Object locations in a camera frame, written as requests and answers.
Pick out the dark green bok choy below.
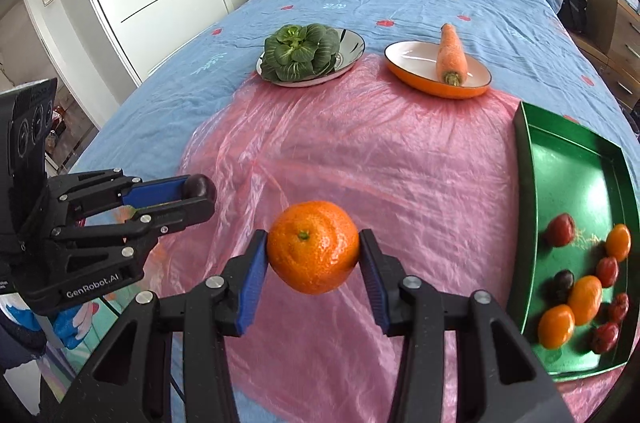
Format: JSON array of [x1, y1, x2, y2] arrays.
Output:
[[263, 23, 341, 82]]

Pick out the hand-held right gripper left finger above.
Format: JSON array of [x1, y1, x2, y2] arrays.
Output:
[[60, 229, 271, 423]]

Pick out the mandarin orange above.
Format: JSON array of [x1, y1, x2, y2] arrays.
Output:
[[567, 276, 603, 326], [266, 201, 360, 296], [538, 304, 576, 350], [605, 223, 632, 263]]

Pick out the red apple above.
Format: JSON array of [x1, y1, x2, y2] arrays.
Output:
[[546, 213, 577, 248], [607, 293, 630, 324], [590, 322, 621, 355], [595, 257, 620, 288]]

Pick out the low wooden nightstand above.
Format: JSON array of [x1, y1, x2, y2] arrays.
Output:
[[570, 32, 613, 64]]

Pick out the pink plastic sheet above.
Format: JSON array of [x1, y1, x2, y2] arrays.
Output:
[[150, 53, 640, 423]]

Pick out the orange oval dish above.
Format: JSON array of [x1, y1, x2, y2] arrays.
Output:
[[384, 41, 492, 100]]

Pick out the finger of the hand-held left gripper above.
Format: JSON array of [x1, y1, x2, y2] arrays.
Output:
[[47, 170, 192, 218], [51, 196, 217, 255]]

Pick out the wooden drawer cabinet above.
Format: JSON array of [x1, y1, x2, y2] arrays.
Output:
[[585, 0, 640, 104]]

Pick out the dark plum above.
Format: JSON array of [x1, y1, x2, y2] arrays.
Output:
[[551, 269, 576, 304], [182, 173, 217, 204]]

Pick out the carrot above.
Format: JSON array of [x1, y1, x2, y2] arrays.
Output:
[[436, 23, 469, 86]]

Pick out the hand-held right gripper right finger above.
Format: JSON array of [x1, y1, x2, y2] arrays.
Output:
[[358, 228, 576, 423]]

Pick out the green tray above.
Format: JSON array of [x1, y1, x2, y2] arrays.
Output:
[[506, 101, 640, 376]]

